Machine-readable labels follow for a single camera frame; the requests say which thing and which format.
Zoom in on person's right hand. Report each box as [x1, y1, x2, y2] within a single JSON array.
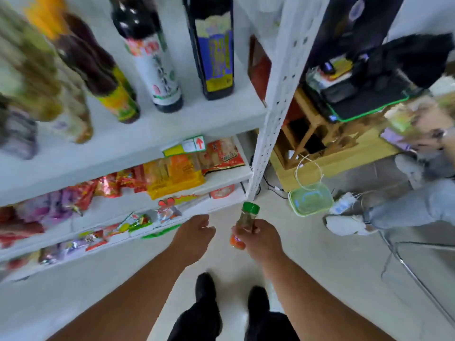
[[231, 219, 287, 272]]

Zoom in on person's left hand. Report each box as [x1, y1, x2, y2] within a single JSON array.
[[170, 214, 216, 267]]

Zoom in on green-capped spice jar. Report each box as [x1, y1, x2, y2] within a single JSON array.
[[229, 202, 261, 250]]

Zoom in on person's right forearm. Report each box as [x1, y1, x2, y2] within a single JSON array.
[[254, 255, 396, 341]]

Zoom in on person's left forearm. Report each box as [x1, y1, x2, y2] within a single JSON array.
[[46, 245, 200, 341]]

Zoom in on red silver snack packet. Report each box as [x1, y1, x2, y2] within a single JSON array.
[[157, 195, 198, 223]]

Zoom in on round pink snack packet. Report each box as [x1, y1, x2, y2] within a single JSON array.
[[209, 184, 235, 199]]

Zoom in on green shelf edge tag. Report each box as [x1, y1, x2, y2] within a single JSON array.
[[141, 224, 182, 240]]

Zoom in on yellow orange snack packet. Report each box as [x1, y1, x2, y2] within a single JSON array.
[[143, 154, 206, 200]]

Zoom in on person's black left shoe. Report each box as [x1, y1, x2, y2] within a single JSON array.
[[195, 273, 218, 310]]

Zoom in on person's black shoe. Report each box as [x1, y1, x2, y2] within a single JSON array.
[[195, 273, 218, 310], [248, 286, 271, 317]]

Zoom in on person's black right shoe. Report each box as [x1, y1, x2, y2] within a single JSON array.
[[248, 286, 271, 317]]

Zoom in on green red snack packet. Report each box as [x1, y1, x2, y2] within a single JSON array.
[[117, 212, 154, 233]]

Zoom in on red orange snack packet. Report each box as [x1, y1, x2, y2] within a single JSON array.
[[196, 138, 246, 175]]

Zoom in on green yellow shelf tag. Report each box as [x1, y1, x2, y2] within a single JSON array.
[[162, 135, 207, 157]]

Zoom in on person's black trousers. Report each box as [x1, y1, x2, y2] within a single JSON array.
[[167, 300, 301, 341]]

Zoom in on shiny red snack packets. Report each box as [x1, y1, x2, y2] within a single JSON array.
[[93, 166, 147, 198]]

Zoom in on white metal shelf unit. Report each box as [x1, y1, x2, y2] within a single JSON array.
[[0, 0, 333, 285]]

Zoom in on wooden table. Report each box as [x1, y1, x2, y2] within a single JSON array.
[[269, 87, 404, 193]]

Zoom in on row of small mixed packets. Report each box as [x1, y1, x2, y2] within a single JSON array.
[[0, 229, 123, 277]]

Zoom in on purple snack packets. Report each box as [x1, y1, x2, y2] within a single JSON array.
[[14, 181, 96, 226]]

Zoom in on brown bottle with yellow-green label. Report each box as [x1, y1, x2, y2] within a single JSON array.
[[56, 35, 141, 124]]

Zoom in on red box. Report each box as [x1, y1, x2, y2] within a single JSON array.
[[248, 35, 273, 105]]

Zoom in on dark bottle with white label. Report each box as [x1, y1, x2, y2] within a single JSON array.
[[108, 0, 184, 113]]

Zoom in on pale amber bottle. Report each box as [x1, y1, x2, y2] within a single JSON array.
[[50, 62, 94, 144]]

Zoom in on dark bottle with blue label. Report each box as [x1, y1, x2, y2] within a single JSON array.
[[182, 0, 235, 101]]

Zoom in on black case with green edge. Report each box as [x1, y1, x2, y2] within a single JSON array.
[[305, 65, 414, 123]]

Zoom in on purple grey packet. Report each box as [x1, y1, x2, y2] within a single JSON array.
[[0, 96, 38, 160]]

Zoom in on brown bottle with orange cap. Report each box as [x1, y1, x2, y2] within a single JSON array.
[[24, 0, 138, 100]]

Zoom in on olive green bottle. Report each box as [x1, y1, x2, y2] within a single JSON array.
[[0, 3, 65, 122]]

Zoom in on black bag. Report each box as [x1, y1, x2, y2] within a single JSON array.
[[355, 33, 455, 90]]

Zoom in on dark standing board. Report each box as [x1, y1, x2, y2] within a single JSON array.
[[305, 0, 406, 73]]

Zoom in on black floor cable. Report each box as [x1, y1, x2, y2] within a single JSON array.
[[260, 173, 289, 200]]

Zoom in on green basket with white handle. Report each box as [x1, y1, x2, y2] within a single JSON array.
[[288, 154, 335, 218]]

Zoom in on metal chair frame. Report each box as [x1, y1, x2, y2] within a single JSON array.
[[378, 230, 455, 328]]

